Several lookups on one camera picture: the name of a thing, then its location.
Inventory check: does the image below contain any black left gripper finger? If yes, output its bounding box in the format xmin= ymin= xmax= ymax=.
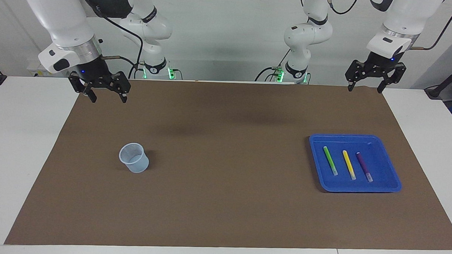
xmin=344 ymin=59 xmax=375 ymax=93
xmin=376 ymin=62 xmax=407 ymax=95

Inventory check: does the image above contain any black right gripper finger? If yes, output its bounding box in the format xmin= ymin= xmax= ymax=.
xmin=68 ymin=72 xmax=99 ymax=104
xmin=99 ymin=70 xmax=132 ymax=104

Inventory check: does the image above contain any green pen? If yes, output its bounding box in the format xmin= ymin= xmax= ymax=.
xmin=322 ymin=146 xmax=340 ymax=176

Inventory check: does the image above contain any yellow pen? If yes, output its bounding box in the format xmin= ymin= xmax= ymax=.
xmin=341 ymin=150 xmax=358 ymax=181

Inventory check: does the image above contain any purple pen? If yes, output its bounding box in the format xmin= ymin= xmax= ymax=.
xmin=355 ymin=151 xmax=375 ymax=183

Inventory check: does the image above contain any blue plastic tray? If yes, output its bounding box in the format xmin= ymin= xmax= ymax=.
xmin=307 ymin=133 xmax=404 ymax=195

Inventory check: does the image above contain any black stand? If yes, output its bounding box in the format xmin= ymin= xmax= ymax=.
xmin=425 ymin=59 xmax=452 ymax=100

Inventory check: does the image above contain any white electrical socket box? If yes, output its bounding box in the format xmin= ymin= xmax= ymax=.
xmin=27 ymin=59 xmax=44 ymax=77

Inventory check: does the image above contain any clear plastic cup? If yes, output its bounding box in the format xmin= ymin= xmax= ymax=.
xmin=118 ymin=142 xmax=150 ymax=174

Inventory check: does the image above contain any brown table mat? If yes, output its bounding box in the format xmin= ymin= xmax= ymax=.
xmin=4 ymin=74 xmax=452 ymax=254

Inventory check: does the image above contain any black right arm base cable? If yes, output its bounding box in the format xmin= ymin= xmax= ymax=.
xmin=129 ymin=62 xmax=146 ymax=79

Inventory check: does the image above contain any black arm base cable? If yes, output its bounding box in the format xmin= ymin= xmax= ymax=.
xmin=129 ymin=62 xmax=146 ymax=79
xmin=255 ymin=47 xmax=291 ymax=83

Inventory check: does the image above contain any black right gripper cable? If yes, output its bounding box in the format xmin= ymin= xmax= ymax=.
xmin=76 ymin=0 xmax=147 ymax=79

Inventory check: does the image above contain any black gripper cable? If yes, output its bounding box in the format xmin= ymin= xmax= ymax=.
xmin=76 ymin=0 xmax=147 ymax=79
xmin=325 ymin=0 xmax=452 ymax=52

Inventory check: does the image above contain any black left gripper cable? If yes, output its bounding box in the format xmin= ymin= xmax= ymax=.
xmin=325 ymin=0 xmax=452 ymax=52

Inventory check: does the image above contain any black left arm base cable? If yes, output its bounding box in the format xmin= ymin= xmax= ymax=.
xmin=255 ymin=47 xmax=291 ymax=83

